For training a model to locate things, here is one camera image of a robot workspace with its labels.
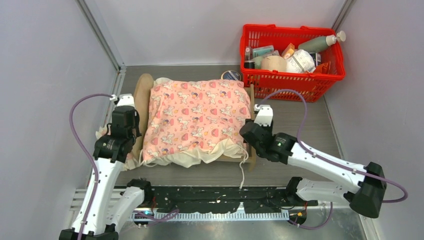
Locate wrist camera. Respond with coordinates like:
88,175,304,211
109,94,135,108
253,104,274,127

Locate orange small box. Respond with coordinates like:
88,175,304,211
281,43,295,60

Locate red plastic basket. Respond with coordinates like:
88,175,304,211
239,24,346,103

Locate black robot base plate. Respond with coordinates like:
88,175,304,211
139,186,318,214

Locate white round pouch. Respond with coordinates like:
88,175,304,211
286,49,316,74

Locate orange snack packet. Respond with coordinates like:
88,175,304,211
313,61,331,75

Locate beige tape roll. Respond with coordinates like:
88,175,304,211
260,55,287,72

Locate pink unicorn mattress cushion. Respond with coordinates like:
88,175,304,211
138,77,252,190

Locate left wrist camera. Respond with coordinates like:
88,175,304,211
109,94,135,108

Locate green pump bottle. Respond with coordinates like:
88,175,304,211
297,30,347,53

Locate teal box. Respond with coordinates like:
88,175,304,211
251,45,275,58

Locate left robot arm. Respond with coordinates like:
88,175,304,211
59,105,154,240

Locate wooden pet bed frame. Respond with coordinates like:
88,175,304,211
133,73,258,172

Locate small pink ruffled pillow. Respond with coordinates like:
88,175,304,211
95,125,141,171

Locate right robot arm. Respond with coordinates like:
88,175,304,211
239,121,387,219

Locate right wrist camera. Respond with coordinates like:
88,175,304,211
253,104,274,127

